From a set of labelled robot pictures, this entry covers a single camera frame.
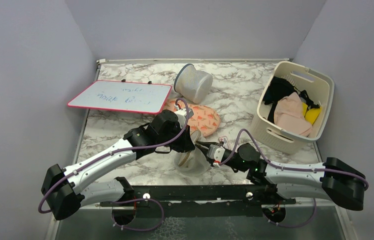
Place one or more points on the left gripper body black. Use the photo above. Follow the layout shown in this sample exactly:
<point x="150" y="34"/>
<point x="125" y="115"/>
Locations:
<point x="180" y="145"/>

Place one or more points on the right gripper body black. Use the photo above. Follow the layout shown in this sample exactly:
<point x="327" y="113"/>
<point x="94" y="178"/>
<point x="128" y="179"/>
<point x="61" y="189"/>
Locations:
<point x="230" y="162"/>

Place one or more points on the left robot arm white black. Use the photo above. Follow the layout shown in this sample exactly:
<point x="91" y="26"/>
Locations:
<point x="66" y="189"/>

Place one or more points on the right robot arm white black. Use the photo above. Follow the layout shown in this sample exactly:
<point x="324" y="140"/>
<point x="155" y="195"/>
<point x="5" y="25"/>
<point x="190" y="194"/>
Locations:
<point x="332" y="180"/>

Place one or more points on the orange tulip print laundry bag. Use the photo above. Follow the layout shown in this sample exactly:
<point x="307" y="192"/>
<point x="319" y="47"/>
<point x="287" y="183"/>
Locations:
<point x="204" y="119"/>

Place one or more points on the white cylindrical mesh laundry bag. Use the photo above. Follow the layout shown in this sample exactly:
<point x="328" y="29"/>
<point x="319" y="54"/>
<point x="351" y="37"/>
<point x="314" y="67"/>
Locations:
<point x="194" y="85"/>

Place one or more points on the cream plastic laundry basket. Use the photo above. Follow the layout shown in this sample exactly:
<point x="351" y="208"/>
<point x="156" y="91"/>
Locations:
<point x="320" y="89"/>

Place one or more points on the pink framed whiteboard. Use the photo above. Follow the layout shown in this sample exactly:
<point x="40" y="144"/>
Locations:
<point x="123" y="96"/>

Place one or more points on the pink garment in basket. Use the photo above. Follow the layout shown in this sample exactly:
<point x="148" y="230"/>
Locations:
<point x="288" y="115"/>

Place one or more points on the black garment in basket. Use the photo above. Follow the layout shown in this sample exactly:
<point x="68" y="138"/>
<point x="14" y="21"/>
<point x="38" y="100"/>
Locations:
<point x="280" y="88"/>

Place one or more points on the yellow garment in basket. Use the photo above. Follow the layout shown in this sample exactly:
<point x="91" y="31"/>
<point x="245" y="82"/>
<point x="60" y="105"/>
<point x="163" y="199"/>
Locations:
<point x="311" y="114"/>

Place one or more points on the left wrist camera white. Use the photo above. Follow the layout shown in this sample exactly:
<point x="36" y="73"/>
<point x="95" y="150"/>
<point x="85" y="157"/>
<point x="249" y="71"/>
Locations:
<point x="183" y="116"/>

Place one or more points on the black mounting rail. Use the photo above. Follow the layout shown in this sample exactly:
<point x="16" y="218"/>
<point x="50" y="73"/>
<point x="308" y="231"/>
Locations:
<point x="190" y="201"/>

